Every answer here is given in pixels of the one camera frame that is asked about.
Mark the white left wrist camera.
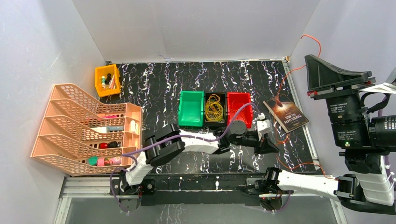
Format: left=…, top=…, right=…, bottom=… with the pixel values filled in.
left=256, top=113, right=271, bottom=140

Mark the green capped pink bottle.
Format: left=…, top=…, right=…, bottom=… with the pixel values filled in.
left=86, top=156, right=121, bottom=167

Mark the aluminium table frame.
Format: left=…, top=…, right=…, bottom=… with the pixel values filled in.
left=59, top=60, right=337, bottom=224

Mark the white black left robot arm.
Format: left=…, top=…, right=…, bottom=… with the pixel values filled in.
left=121, top=119, right=279, bottom=194

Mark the yellow plastic bin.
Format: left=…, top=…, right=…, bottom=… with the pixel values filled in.
left=95, top=64, right=121, bottom=98

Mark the peach plastic file rack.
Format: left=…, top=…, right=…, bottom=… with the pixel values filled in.
left=31, top=84, right=143, bottom=176

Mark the orange cable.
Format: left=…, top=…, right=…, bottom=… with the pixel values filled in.
left=274, top=34, right=338, bottom=181

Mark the green plastic bin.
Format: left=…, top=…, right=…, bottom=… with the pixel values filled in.
left=178, top=91, right=204, bottom=127

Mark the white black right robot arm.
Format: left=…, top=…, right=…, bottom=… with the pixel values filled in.
left=261, top=55, right=396, bottom=215

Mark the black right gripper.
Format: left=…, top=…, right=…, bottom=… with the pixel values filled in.
left=302, top=54, right=371, bottom=146

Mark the black plastic bin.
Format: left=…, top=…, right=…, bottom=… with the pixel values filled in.
left=203, top=92, right=227, bottom=129

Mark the yellow green wire coil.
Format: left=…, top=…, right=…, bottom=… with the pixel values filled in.
left=205, top=94, right=225, bottom=123

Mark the red plastic bin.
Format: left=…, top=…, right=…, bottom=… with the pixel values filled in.
left=226, top=92, right=254, bottom=129

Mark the dark paperback book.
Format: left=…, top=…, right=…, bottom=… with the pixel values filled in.
left=263, top=94, right=309, bottom=133

